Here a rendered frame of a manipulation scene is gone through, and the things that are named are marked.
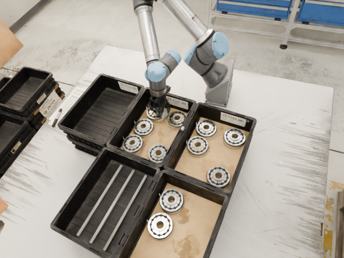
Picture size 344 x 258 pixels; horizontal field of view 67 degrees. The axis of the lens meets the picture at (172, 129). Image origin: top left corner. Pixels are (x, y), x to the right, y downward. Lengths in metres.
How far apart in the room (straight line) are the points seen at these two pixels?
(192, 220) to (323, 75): 2.21
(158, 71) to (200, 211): 0.60
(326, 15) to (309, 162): 1.80
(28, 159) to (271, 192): 1.31
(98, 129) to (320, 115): 1.23
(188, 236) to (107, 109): 0.81
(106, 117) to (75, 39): 2.28
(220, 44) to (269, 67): 1.63
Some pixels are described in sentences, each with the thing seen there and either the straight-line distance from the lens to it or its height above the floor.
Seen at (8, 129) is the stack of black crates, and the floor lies 0.38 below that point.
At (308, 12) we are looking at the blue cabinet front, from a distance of 2.97.
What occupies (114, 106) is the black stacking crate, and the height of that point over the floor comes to 0.83.
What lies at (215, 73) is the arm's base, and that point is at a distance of 1.48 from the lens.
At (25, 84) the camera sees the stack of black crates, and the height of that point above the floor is 0.49.
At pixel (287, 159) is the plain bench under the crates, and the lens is 1.46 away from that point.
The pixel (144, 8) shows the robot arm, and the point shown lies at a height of 1.25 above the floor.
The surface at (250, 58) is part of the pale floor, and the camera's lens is 3.00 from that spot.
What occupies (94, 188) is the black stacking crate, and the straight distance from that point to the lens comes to 1.28.
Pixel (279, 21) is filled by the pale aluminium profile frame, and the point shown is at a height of 0.30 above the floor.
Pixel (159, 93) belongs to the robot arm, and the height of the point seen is 1.08.
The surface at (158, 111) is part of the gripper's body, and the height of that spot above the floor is 0.97.
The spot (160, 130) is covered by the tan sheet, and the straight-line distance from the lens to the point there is 1.35.
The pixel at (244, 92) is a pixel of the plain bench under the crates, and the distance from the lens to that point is 1.68.
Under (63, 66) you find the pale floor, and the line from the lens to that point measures 3.33.
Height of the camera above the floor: 1.93
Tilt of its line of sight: 55 degrees down
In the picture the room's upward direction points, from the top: 10 degrees counter-clockwise
